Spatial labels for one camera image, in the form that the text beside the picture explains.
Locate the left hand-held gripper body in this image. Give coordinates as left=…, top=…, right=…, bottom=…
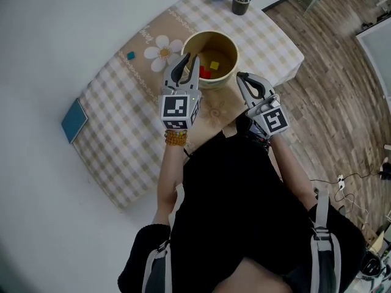
left=158, top=84, right=203, bottom=131

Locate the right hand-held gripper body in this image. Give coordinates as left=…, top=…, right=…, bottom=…
left=244, top=93, right=290, bottom=148

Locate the person's right forearm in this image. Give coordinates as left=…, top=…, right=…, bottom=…
left=270, top=134, right=318, bottom=209

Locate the person's left forearm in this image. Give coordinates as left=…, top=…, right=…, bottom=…
left=152, top=143, right=186, bottom=225

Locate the round cream cardboard bucket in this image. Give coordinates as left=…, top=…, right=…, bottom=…
left=181, top=31, right=239, bottom=90

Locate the beige checked tablecloth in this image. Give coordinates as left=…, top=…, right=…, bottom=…
left=72, top=0, right=305, bottom=212

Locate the person's black clothing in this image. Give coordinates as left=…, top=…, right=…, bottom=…
left=117, top=114, right=366, bottom=293

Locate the blue notebook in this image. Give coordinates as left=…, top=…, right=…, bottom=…
left=60, top=98, right=89, bottom=145

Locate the orange beaded bracelet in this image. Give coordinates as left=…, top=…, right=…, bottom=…
left=164, top=129, right=188, bottom=147

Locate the grey right shoulder strap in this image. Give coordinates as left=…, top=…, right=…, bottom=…
left=310, top=187, right=342, bottom=293

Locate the grey shoulder strap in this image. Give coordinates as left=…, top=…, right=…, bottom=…
left=142, top=183, right=186, bottom=293
left=310, top=187, right=342, bottom=293

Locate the grey left shoulder strap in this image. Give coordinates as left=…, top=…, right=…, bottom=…
left=142, top=183, right=186, bottom=293

